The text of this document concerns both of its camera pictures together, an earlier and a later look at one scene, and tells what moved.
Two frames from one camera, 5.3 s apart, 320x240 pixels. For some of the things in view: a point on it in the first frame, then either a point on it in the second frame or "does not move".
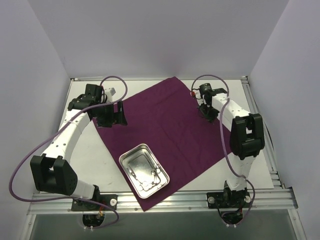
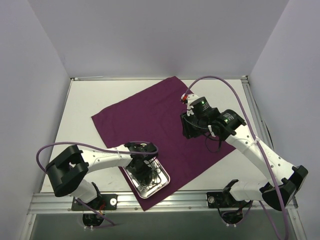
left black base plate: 110,200 does not move
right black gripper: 207,110 → 186,125
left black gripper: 116,114 → 141,173
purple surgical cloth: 168,116 does not move
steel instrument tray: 144,172 does not move
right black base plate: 221,200 does not move
